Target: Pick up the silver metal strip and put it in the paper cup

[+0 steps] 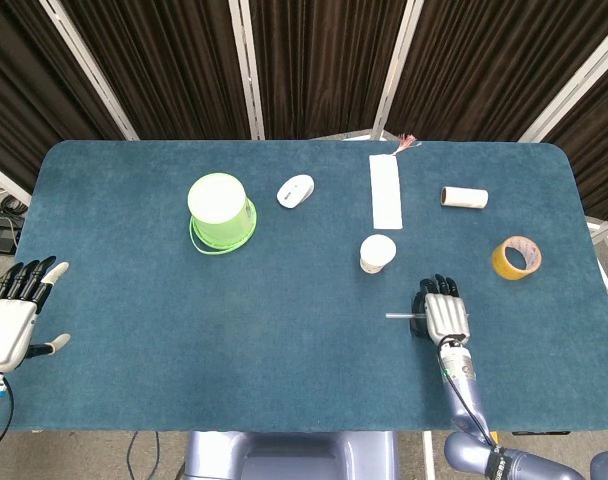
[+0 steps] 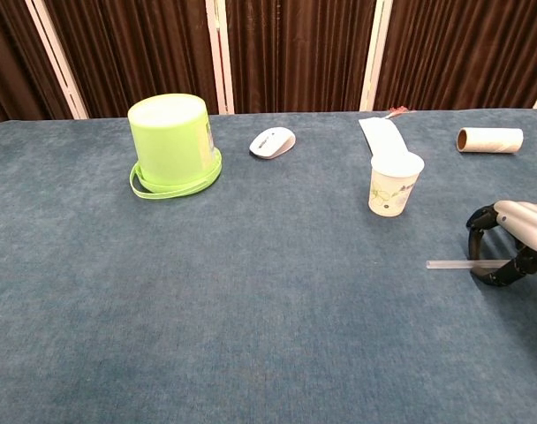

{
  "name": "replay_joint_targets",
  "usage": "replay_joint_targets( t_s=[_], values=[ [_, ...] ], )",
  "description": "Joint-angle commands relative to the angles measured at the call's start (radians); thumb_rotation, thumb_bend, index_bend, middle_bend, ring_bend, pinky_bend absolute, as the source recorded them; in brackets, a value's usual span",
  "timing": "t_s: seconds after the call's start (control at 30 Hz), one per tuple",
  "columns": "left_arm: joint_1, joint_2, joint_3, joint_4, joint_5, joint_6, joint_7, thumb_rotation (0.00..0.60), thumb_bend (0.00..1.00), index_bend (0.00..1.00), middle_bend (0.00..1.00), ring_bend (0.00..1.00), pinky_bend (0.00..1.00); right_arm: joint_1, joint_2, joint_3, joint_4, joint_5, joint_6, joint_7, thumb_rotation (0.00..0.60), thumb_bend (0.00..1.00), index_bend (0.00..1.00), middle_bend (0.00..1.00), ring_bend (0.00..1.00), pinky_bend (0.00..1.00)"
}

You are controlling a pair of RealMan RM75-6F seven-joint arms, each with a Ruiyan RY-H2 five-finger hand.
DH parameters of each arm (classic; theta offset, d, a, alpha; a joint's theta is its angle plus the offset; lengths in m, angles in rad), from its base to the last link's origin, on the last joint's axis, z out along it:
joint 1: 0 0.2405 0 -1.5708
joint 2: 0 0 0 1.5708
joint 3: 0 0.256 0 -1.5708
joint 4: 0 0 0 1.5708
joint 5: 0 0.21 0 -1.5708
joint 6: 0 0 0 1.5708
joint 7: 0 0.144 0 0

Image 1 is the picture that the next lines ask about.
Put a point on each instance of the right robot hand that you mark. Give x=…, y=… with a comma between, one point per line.
x=446, y=317

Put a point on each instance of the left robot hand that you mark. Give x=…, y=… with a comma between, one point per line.
x=6, y=330

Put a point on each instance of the thin metal rod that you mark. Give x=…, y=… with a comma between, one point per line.
x=399, y=316

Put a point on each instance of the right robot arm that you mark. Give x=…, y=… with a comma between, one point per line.
x=466, y=372

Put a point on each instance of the white paper cup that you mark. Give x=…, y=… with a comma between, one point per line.
x=378, y=250

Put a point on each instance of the yellow tape roll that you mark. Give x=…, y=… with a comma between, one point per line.
x=499, y=260

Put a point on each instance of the cardboard tube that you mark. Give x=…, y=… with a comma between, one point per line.
x=464, y=198

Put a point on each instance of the white table leg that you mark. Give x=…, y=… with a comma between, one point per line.
x=428, y=457

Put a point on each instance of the white computer mouse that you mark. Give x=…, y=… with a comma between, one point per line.
x=294, y=191

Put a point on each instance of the blue table cloth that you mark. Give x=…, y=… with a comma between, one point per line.
x=234, y=325

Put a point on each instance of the grey robot torso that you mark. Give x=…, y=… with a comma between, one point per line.
x=284, y=455

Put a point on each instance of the brown curtain screen panel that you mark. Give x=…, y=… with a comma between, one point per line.
x=324, y=65
x=174, y=65
x=484, y=65
x=29, y=100
x=604, y=150

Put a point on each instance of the green plastic bucket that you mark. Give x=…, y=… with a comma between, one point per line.
x=216, y=200

